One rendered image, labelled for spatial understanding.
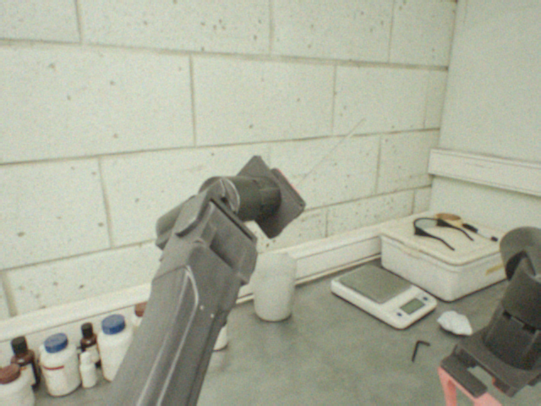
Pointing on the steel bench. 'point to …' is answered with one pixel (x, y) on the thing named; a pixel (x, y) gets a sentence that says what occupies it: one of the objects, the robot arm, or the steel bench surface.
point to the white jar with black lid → (222, 337)
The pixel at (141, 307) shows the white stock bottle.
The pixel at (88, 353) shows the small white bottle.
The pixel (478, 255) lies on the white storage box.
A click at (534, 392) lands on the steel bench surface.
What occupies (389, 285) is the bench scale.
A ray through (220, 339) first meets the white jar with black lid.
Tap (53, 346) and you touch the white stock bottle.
